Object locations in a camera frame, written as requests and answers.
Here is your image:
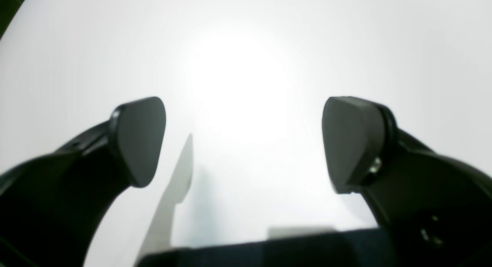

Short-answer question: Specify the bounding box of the black T-shirt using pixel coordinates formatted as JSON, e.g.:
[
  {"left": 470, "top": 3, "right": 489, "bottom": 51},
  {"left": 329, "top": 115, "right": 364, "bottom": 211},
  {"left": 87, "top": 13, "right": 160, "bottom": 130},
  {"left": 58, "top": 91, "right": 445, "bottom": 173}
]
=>
[{"left": 137, "top": 229, "right": 397, "bottom": 267}]

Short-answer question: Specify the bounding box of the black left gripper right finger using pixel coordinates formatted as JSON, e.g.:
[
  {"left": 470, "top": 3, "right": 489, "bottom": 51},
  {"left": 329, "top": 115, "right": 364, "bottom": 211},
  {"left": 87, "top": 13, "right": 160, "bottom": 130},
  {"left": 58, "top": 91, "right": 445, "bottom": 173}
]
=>
[{"left": 322, "top": 96, "right": 492, "bottom": 267}]

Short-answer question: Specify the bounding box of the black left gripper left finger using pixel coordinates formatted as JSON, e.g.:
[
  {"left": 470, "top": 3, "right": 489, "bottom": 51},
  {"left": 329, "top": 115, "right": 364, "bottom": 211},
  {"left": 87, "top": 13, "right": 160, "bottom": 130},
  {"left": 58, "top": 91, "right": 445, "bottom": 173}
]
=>
[{"left": 0, "top": 97, "right": 166, "bottom": 267}]

